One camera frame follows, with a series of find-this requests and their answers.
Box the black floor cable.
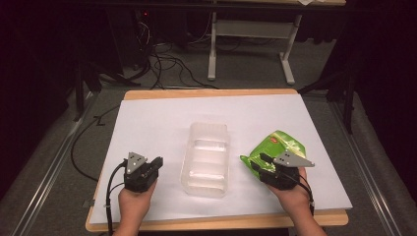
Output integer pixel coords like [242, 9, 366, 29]
[70, 103, 121, 183]

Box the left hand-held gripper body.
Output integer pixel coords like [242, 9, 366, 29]
[123, 151, 160, 194]

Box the black computer tower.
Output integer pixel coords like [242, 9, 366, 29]
[106, 7, 153, 71]

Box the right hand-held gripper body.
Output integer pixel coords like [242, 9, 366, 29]
[258, 149, 316, 192]

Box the person's left hand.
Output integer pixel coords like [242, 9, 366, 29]
[117, 179, 158, 218]

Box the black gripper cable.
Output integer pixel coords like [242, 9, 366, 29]
[284, 172, 316, 216]
[104, 159, 128, 236]

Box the tangle of black cables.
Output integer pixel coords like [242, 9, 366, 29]
[132, 13, 220, 90]

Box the clear plastic container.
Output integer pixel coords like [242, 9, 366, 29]
[179, 121, 231, 199]

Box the black metal stand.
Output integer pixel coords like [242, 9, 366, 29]
[72, 57, 143, 123]
[297, 65, 358, 135]

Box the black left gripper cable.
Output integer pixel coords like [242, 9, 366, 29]
[104, 159, 128, 236]

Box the green snack bag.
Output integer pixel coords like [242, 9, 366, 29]
[239, 129, 308, 175]

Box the aluminium floor rail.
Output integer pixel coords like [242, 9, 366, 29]
[328, 97, 399, 236]
[9, 91, 100, 236]

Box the white metal desk frame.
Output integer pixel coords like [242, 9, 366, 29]
[207, 10, 303, 87]

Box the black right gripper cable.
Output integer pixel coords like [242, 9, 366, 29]
[284, 172, 316, 216]

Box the white paper sheet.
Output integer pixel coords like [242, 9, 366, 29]
[89, 93, 354, 226]

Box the person's right hand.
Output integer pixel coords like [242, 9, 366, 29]
[266, 166, 313, 215]

